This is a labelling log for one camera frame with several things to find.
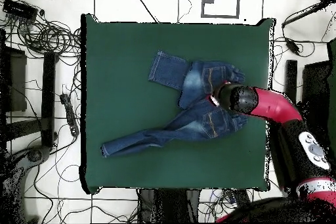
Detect blue denim jeans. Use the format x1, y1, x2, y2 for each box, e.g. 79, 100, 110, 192
100, 50, 249, 158

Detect black power adapter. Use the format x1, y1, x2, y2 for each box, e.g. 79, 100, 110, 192
284, 37, 301, 55

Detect grey round stand foot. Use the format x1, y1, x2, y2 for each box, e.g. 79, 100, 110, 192
24, 145, 51, 164

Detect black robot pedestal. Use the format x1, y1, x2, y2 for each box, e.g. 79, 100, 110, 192
138, 188, 201, 223

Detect black tube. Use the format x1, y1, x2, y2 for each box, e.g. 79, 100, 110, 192
282, 1, 327, 28

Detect black stand beam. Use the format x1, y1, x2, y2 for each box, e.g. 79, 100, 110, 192
285, 59, 298, 104
41, 51, 57, 148

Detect dark green table cloth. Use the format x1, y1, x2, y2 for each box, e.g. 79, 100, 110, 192
79, 13, 276, 194

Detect dark flat panel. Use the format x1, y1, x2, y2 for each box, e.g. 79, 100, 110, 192
0, 46, 28, 113
300, 60, 331, 130

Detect black power strip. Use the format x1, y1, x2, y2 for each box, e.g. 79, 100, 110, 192
59, 93, 80, 137

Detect black box device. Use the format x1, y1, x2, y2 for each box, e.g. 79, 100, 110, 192
2, 0, 39, 21

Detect tangled black cable bundle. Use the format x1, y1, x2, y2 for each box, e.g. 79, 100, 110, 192
15, 16, 82, 59

